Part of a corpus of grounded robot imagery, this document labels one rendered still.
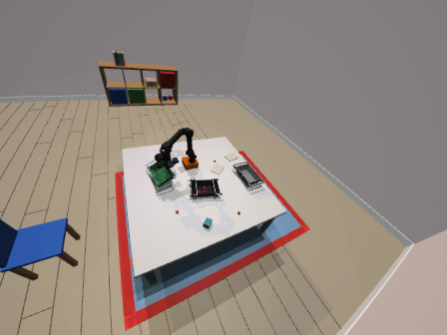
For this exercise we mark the teal cube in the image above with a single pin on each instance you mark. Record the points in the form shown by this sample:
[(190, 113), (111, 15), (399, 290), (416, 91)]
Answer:
[(207, 223)]

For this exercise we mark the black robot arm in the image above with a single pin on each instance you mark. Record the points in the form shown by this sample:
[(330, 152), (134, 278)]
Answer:
[(167, 145)]

